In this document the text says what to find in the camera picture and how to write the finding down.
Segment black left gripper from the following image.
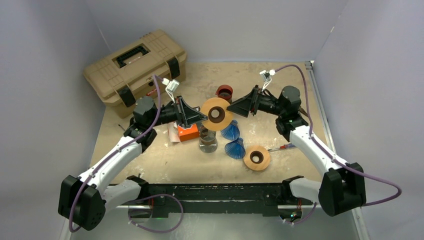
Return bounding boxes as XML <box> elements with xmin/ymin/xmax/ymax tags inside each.
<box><xmin>148</xmin><ymin>95</ymin><xmax>207</xmax><ymax>128</ymax></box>

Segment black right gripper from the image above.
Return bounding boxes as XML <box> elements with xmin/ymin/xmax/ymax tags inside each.
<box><xmin>227</xmin><ymin>85</ymin><xmax>286</xmax><ymax>117</ymax></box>

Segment wooden dripper ring holder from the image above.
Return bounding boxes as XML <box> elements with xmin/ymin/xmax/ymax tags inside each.
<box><xmin>200</xmin><ymin>97</ymin><xmax>234</xmax><ymax>131</ymax></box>

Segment blue glass dripper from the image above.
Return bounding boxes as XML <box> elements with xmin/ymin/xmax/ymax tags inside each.
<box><xmin>224</xmin><ymin>137</ymin><xmax>246</xmax><ymax>160</ymax></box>
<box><xmin>220</xmin><ymin>119</ymin><xmax>241</xmax><ymax>141</ymax></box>

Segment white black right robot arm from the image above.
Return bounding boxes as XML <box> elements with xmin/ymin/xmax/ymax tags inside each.
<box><xmin>226</xmin><ymin>85</ymin><xmax>367</xmax><ymax>217</ymax></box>

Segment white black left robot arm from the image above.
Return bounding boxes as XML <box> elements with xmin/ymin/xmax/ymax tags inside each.
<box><xmin>58</xmin><ymin>96</ymin><xmax>208</xmax><ymax>233</ymax></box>

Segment black orange coffee filter box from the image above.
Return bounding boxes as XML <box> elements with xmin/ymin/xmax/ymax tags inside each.
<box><xmin>177</xmin><ymin>123</ymin><xmax>200</xmax><ymax>142</ymax></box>

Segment white paper coffee filters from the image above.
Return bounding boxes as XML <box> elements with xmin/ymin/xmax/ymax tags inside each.
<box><xmin>166</xmin><ymin>122</ymin><xmax>181</xmax><ymax>143</ymax></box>

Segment dark carafe with red rim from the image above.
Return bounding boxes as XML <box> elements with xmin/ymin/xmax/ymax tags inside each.
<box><xmin>215</xmin><ymin>84</ymin><xmax>233</xmax><ymax>104</ymax></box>

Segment clear glass carafe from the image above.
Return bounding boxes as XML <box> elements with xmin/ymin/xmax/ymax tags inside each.
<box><xmin>199</xmin><ymin>127</ymin><xmax>218</xmax><ymax>154</ymax></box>

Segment tan plastic toolbox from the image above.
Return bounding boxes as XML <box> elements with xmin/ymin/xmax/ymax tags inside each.
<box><xmin>82</xmin><ymin>29</ymin><xmax>188</xmax><ymax>119</ymax></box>

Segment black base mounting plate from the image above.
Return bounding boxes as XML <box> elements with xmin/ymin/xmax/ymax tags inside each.
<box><xmin>125</xmin><ymin>183</ymin><xmax>313</xmax><ymax>218</ymax></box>

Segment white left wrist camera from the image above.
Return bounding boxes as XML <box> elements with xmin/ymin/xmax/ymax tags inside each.
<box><xmin>161</xmin><ymin>77</ymin><xmax>180</xmax><ymax>103</ymax></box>

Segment red handled screwdriver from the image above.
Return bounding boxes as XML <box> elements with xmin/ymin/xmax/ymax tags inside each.
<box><xmin>267</xmin><ymin>143</ymin><xmax>296</xmax><ymax>152</ymax></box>

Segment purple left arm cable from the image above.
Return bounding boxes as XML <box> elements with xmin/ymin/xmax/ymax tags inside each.
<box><xmin>68</xmin><ymin>74</ymin><xmax>165</xmax><ymax>233</ymax></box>

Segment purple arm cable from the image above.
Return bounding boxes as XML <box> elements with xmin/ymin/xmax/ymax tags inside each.
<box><xmin>273</xmin><ymin>64</ymin><xmax>403</xmax><ymax>207</ymax></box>
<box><xmin>68</xmin><ymin>74</ymin><xmax>165</xmax><ymax>233</ymax></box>

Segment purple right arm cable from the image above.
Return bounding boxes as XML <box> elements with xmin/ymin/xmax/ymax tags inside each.
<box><xmin>273</xmin><ymin>64</ymin><xmax>403</xmax><ymax>207</ymax></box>

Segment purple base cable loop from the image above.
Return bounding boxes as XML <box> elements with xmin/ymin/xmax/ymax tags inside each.
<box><xmin>127</xmin><ymin>193</ymin><xmax>184</xmax><ymax>234</ymax></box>

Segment aluminium frame rail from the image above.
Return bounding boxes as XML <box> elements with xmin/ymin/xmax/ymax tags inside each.
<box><xmin>59</xmin><ymin>218</ymin><xmax>81</xmax><ymax>240</ymax></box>

